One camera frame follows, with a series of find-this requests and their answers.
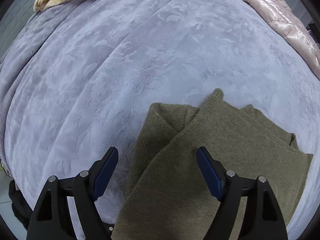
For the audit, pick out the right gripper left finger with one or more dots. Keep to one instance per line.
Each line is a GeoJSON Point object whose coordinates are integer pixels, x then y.
{"type": "Point", "coordinates": [51, 218]}

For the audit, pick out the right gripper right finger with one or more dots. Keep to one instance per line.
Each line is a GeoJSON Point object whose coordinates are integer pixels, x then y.
{"type": "Point", "coordinates": [262, 219]}

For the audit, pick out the olive green knit sweater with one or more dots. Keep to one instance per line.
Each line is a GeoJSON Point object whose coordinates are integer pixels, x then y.
{"type": "Point", "coordinates": [195, 168]}

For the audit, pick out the black bag on floor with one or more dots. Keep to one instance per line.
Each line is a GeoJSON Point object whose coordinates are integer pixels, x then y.
{"type": "Point", "coordinates": [20, 207]}

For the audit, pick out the lavender plush bed blanket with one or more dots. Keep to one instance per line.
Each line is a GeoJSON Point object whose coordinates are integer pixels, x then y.
{"type": "Point", "coordinates": [80, 77]}

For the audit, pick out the pink satin puffer jacket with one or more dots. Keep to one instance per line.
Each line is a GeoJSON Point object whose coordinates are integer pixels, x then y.
{"type": "Point", "coordinates": [278, 15]}

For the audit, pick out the grey quilted headboard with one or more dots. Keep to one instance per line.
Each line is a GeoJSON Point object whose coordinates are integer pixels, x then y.
{"type": "Point", "coordinates": [14, 20]}

